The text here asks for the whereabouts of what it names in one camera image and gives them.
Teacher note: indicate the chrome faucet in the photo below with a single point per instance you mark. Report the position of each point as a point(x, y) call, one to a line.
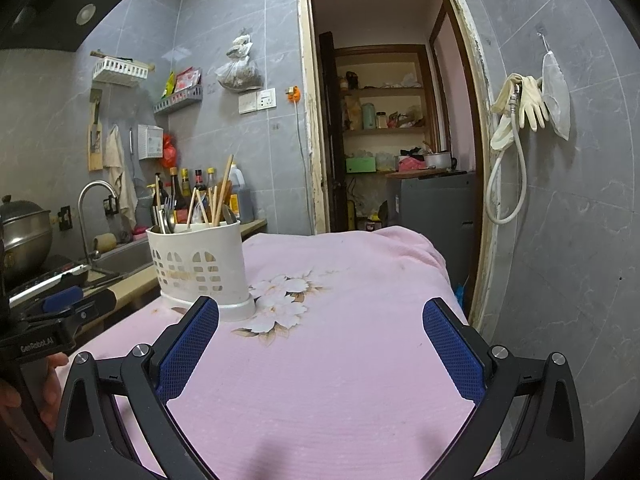
point(91, 216)

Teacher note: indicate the white wall switch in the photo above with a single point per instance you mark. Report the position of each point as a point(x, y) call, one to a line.
point(255, 101)

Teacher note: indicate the red plastic bag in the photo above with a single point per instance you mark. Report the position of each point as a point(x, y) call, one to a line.
point(169, 152)

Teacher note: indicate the white wall box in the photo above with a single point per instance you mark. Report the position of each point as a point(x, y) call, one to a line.
point(150, 142)

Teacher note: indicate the stainless steel sink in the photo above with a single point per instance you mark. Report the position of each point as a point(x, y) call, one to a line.
point(125, 259)

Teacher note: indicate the wooden grater board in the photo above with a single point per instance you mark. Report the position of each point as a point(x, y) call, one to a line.
point(94, 145)

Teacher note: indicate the grey wall shelf basket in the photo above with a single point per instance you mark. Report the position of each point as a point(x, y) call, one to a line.
point(178, 100)

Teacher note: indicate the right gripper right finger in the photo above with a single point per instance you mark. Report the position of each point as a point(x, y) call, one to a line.
point(548, 441)

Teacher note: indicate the steel cooking pot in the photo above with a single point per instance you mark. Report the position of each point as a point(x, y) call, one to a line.
point(27, 235)

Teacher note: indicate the dark soy sauce bottle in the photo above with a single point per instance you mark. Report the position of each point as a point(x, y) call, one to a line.
point(178, 202)

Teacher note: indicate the white plastic utensil holder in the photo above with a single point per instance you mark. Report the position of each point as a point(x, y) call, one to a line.
point(199, 260)

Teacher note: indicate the dark grey cabinet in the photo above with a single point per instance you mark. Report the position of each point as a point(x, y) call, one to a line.
point(441, 208)

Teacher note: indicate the metal spoon in holder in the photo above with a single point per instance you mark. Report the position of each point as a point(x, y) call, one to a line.
point(228, 214)

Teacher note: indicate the hanging beige cloth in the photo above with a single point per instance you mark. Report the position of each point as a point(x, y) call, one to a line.
point(118, 175)

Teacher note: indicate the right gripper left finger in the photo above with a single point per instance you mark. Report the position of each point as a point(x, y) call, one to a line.
point(91, 439)

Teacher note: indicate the orange wall hook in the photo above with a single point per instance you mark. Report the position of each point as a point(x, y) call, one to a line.
point(293, 94)

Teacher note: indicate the wooden storage shelf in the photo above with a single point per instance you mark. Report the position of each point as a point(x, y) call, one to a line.
point(391, 119)

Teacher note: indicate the pink floral table cloth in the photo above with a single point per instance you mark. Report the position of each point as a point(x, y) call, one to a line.
point(333, 377)

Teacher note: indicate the wooden chopstick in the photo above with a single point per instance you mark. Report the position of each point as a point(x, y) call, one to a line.
point(221, 192)
point(191, 207)

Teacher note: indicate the plastic oil jug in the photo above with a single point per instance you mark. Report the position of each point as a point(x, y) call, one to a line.
point(240, 201)

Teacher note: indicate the white wall basket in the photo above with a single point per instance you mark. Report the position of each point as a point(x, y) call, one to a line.
point(125, 72)

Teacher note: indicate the metal fork in holder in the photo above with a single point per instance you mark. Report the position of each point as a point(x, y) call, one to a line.
point(159, 195)

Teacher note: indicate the cream rubber gloves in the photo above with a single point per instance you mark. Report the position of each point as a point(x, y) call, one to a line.
point(519, 103)

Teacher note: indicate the hanging plastic bag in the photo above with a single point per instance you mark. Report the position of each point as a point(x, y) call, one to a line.
point(240, 73)

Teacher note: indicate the white mesh bag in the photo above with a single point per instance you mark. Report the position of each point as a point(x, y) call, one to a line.
point(556, 96)

